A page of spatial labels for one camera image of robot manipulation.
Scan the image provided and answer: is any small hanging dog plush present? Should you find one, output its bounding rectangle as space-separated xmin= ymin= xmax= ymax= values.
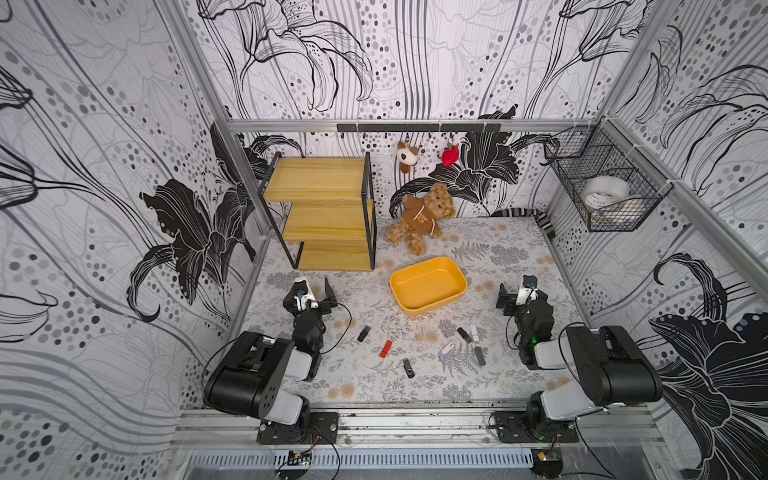
xmin=396 ymin=141 xmax=419 ymax=174

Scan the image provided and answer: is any black round connector box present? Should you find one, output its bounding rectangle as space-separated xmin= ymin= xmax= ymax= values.
xmin=531 ymin=448 xmax=564 ymax=479

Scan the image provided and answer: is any red hanging strawberry plush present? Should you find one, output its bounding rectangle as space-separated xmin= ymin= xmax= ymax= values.
xmin=441 ymin=143 xmax=460 ymax=167

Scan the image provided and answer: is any wooden shelf black metal frame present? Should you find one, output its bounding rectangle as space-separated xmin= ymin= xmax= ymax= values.
xmin=257 ymin=152 xmax=377 ymax=271

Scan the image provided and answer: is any black wall hook rail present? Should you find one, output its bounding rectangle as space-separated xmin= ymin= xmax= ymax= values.
xmin=336 ymin=122 xmax=501 ymax=133

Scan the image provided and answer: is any small green circuit board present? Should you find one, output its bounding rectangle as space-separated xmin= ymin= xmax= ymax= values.
xmin=285 ymin=452 xmax=313 ymax=468

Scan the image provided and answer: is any black wire wall basket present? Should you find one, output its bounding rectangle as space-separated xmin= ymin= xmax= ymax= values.
xmin=544 ymin=121 xmax=673 ymax=233

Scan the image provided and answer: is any brown teddy bear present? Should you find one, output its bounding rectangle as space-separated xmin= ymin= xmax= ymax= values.
xmin=386 ymin=183 xmax=456 ymax=256

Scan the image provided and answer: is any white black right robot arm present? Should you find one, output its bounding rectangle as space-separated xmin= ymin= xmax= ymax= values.
xmin=491 ymin=275 xmax=663 ymax=443

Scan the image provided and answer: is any white tape roll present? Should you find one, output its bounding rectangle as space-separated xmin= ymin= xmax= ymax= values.
xmin=580 ymin=176 xmax=630 ymax=211

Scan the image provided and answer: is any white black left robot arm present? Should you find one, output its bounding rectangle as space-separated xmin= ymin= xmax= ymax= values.
xmin=203 ymin=278 xmax=339 ymax=429

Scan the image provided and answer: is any grey usb flash drive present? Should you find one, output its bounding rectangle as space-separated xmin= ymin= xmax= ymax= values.
xmin=474 ymin=346 xmax=486 ymax=367

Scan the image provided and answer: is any red usb flash drive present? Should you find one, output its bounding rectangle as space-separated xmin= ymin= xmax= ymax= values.
xmin=379 ymin=340 xmax=393 ymax=359

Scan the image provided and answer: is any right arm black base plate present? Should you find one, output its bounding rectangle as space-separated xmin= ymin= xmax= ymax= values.
xmin=489 ymin=411 xmax=580 ymax=446

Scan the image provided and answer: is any dark black usb flash drive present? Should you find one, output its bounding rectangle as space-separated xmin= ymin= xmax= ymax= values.
xmin=457 ymin=327 xmax=473 ymax=344

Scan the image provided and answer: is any striped black white plush tail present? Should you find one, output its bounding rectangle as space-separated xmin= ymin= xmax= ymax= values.
xmin=491 ymin=207 xmax=556 ymax=240

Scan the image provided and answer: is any white slotted cable duct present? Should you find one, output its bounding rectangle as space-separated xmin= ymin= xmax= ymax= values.
xmin=188 ymin=448 xmax=533 ymax=471

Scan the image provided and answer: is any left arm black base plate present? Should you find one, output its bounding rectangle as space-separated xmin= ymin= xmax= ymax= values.
xmin=257 ymin=411 xmax=340 ymax=446

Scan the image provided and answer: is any yellow plastic storage box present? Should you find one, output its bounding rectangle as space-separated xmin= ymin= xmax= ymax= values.
xmin=389 ymin=256 xmax=468 ymax=317

